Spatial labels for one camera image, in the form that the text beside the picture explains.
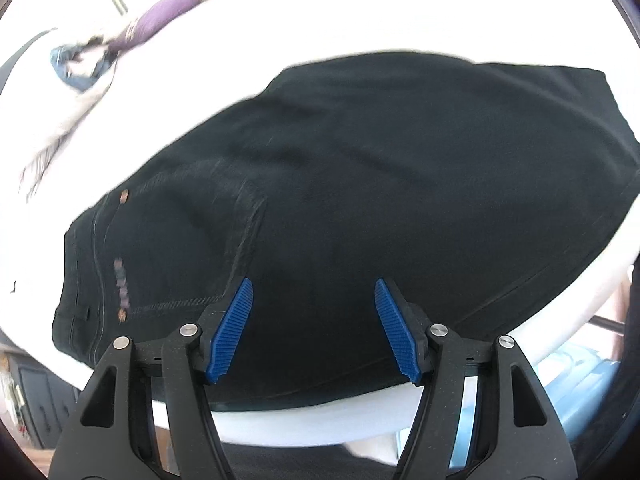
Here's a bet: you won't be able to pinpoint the purple cloth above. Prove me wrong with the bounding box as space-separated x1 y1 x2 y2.
102 0 203 63

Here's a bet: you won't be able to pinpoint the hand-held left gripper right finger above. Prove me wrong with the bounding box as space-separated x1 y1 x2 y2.
374 277 581 480

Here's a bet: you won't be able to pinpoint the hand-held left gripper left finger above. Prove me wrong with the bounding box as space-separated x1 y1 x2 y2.
49 277 256 480

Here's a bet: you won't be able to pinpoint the white cloth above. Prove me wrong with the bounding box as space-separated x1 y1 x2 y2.
0 30 132 196

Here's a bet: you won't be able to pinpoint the light blue plastic box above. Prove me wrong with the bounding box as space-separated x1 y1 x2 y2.
447 342 620 468

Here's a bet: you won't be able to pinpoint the dark cabinet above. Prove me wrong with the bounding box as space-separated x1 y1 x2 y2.
0 352 86 453

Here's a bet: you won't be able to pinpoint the black pants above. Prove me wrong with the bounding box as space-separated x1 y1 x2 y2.
51 51 640 407

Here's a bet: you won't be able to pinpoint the blue denim cloth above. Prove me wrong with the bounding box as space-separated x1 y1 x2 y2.
50 42 117 93

